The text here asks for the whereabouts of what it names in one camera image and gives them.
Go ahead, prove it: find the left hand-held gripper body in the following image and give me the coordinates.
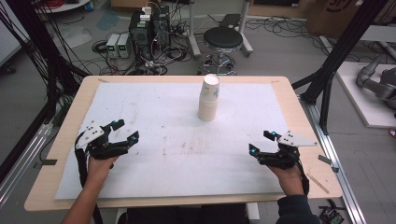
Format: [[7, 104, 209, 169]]
[[75, 120, 129, 161]]

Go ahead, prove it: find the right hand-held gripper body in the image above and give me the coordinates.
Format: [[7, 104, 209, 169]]
[[258, 130, 319, 171]]

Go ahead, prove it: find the stack of paper cups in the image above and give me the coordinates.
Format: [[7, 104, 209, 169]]
[[197, 74, 220, 122]]

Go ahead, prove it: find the person's left hand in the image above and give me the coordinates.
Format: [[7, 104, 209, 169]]
[[87, 156, 119, 186]]

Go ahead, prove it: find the person's right hand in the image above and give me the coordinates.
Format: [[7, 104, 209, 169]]
[[268, 166, 304, 197]]

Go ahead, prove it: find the thin wooden stick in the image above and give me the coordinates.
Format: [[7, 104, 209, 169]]
[[305, 173, 330, 195]]

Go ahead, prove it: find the white table mat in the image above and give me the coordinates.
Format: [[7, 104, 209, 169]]
[[54, 82, 290, 201]]

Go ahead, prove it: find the wooden table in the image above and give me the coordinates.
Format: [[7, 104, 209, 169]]
[[23, 75, 344, 213]]

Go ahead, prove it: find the white floor board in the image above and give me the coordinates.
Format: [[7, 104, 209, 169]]
[[335, 60, 396, 129]]

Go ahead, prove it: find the grey bench power supply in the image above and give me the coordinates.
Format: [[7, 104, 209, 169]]
[[117, 33, 132, 59], [106, 34, 121, 59]]

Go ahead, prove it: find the small black electronic device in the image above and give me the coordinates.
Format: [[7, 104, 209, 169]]
[[317, 199, 346, 224]]

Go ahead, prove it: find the black computer tower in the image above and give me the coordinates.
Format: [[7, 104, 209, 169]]
[[128, 5, 172, 62]]

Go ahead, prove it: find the grey stand leg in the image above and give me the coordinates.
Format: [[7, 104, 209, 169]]
[[236, 0, 254, 58], [186, 0, 203, 61]]

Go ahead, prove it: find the black round stool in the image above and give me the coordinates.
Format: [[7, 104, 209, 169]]
[[197, 26, 245, 77]]

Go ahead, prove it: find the black flat pedal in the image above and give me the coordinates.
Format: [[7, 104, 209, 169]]
[[219, 13, 243, 30]]

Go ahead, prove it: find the white round table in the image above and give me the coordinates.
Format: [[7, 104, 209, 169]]
[[33, 0, 92, 14]]

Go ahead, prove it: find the cardboard box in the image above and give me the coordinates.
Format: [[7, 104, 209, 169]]
[[305, 0, 396, 39]]

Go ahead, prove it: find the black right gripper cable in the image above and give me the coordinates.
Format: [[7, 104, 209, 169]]
[[297, 157, 311, 197]]

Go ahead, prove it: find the aluminium rail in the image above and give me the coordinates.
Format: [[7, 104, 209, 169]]
[[299, 95, 366, 224], [0, 120, 54, 208]]

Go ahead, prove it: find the tangle of floor cables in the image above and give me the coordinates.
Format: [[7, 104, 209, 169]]
[[92, 6, 328, 77]]

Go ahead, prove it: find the black frame post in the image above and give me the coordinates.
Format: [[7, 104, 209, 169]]
[[4, 0, 80, 122], [291, 0, 389, 135]]

